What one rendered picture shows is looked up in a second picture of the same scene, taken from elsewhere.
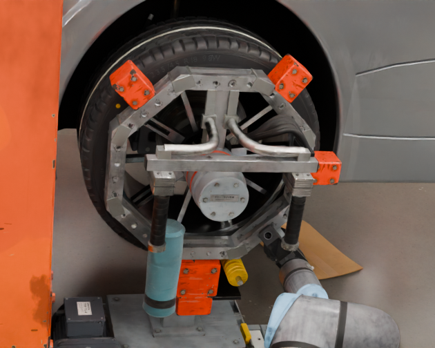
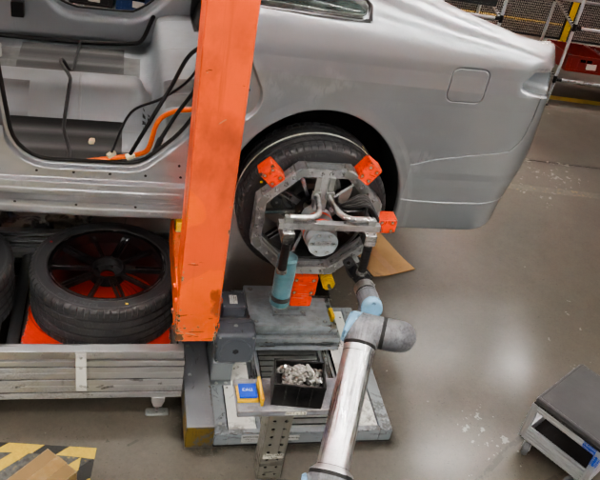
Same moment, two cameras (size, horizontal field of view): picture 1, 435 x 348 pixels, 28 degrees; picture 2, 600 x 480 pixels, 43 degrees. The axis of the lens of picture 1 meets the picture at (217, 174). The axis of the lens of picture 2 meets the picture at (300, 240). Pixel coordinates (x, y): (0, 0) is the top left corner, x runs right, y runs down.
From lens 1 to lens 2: 105 cm
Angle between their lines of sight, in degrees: 8
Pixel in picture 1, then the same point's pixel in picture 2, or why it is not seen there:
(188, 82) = (306, 172)
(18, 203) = (207, 251)
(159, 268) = (281, 281)
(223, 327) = (317, 310)
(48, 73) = (230, 186)
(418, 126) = (449, 195)
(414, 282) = (449, 280)
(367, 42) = (419, 145)
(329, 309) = (377, 322)
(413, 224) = (455, 236)
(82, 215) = not seen: hidden behind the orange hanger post
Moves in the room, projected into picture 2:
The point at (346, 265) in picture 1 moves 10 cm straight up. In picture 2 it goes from (404, 266) to (408, 252)
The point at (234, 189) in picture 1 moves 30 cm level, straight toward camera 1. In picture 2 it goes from (330, 238) to (322, 282)
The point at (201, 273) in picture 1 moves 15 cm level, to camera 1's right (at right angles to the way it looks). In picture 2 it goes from (306, 282) to (338, 289)
